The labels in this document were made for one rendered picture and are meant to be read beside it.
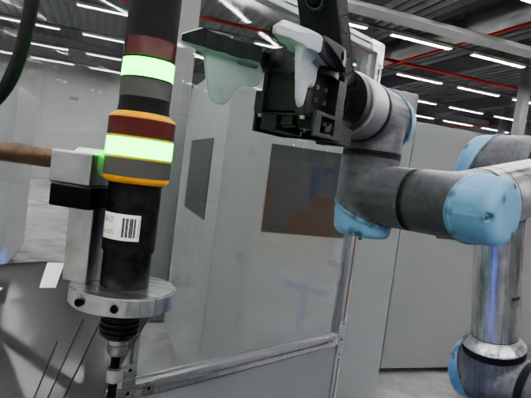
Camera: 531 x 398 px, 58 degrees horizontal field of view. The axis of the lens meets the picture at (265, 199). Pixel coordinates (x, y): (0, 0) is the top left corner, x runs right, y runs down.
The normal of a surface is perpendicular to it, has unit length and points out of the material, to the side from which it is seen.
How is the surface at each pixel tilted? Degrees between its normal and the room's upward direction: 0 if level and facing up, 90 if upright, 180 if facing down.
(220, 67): 94
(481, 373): 103
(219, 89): 94
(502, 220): 90
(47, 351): 41
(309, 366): 90
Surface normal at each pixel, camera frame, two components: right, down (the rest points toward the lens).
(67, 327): 0.06, -0.73
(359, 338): 0.32, 0.10
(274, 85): -0.58, -0.03
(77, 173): -0.19, 0.04
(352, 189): -0.74, -0.12
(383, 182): -0.61, -0.52
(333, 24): -0.59, 0.47
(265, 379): 0.69, 0.13
